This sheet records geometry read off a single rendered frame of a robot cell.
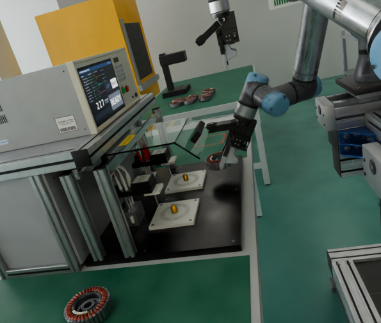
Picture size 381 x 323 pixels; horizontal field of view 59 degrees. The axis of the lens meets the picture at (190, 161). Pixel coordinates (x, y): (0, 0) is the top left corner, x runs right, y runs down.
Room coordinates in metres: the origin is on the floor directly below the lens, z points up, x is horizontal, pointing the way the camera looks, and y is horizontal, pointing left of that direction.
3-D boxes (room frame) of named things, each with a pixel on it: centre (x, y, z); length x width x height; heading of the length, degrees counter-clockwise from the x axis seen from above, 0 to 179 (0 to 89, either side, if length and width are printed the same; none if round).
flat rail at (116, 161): (1.14, 0.16, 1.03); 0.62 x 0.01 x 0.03; 166
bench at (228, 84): (3.47, -0.31, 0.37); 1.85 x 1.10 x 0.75; 166
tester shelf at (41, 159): (1.19, 0.37, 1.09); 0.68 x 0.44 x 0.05; 166
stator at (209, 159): (1.20, -0.11, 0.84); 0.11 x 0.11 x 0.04
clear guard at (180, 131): (0.99, 0.10, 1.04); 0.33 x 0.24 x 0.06; 76
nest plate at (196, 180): (1.23, 0.03, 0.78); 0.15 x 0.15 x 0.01; 76
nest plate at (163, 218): (1.00, 0.09, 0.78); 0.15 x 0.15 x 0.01; 76
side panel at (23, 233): (0.90, 0.53, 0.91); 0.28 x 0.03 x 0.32; 76
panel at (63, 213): (1.18, 0.31, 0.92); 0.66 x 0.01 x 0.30; 166
